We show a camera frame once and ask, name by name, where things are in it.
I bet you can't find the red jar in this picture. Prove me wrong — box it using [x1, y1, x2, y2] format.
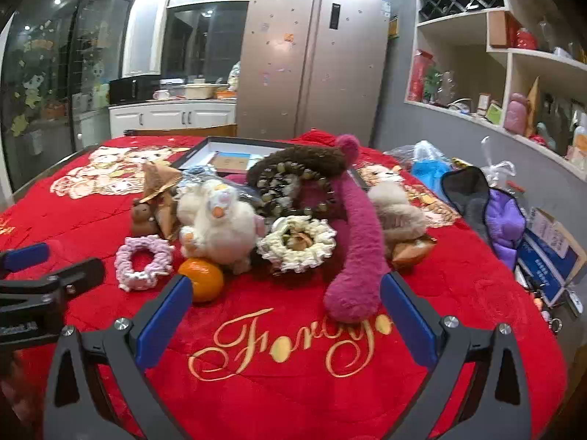
[516, 27, 539, 51]

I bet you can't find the beige plush toy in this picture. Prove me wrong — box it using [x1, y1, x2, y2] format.
[367, 181, 430, 257]

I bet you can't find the pink scrunchie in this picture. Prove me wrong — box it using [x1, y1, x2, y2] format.
[114, 235, 175, 292]

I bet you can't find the magenta plush toy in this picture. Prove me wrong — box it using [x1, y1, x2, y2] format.
[323, 134, 390, 324]

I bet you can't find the cream scrunchie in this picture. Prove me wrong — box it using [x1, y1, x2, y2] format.
[257, 215, 338, 272]

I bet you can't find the red gift box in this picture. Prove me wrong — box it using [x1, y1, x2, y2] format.
[407, 49, 434, 103]

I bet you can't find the white kitchen cabinet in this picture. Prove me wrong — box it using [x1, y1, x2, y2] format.
[109, 100, 238, 138]

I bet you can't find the clear plastic bag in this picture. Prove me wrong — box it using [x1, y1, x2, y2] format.
[481, 136, 517, 190]

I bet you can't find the silver double door refrigerator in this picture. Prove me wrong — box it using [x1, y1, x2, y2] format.
[236, 0, 390, 147]

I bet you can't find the blue white cardboard box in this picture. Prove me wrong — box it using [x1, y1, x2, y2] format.
[516, 208, 587, 309]

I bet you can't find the blue plastic bag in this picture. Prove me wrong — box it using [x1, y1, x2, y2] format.
[411, 141, 453, 190]

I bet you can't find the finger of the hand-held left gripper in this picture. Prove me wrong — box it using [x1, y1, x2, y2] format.
[0, 258, 106, 312]
[0, 242, 51, 275]

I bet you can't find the white plush duck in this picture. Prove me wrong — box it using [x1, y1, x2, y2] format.
[176, 179, 258, 276]

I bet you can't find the black microwave oven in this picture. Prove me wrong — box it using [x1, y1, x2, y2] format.
[109, 74, 161, 105]

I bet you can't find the red printed blanket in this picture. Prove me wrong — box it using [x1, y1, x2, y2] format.
[0, 131, 569, 440]

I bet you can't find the light blue scrunchie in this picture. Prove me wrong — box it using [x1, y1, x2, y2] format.
[176, 164, 220, 190]

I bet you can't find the wooden chair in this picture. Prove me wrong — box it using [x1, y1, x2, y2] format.
[125, 124, 238, 139]

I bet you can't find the white wall shelf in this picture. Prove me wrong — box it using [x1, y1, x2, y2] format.
[404, 0, 587, 184]

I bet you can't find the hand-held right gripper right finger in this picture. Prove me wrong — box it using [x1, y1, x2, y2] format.
[380, 270, 533, 440]

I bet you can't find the small tan box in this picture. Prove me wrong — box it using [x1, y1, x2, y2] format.
[208, 151, 252, 175]

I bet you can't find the small brown bear toy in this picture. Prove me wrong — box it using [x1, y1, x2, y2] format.
[131, 198, 160, 238]

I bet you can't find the pink bottle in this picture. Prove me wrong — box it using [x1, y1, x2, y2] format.
[503, 92, 529, 136]

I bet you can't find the glass sliding door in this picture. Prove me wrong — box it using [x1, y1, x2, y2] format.
[0, 0, 136, 195]

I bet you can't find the black framed white tray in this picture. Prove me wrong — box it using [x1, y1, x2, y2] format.
[171, 136, 370, 192]

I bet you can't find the cream cooking pot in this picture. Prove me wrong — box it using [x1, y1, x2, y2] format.
[183, 83, 217, 100]

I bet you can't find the purple black jacket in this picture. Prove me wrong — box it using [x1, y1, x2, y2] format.
[441, 167, 528, 272]

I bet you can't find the orange mandarin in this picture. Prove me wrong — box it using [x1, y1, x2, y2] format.
[178, 259, 225, 303]

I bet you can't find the dark kitchen window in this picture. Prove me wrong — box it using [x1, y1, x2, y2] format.
[160, 1, 249, 80]

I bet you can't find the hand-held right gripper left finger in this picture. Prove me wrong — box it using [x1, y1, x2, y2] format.
[42, 274, 194, 440]

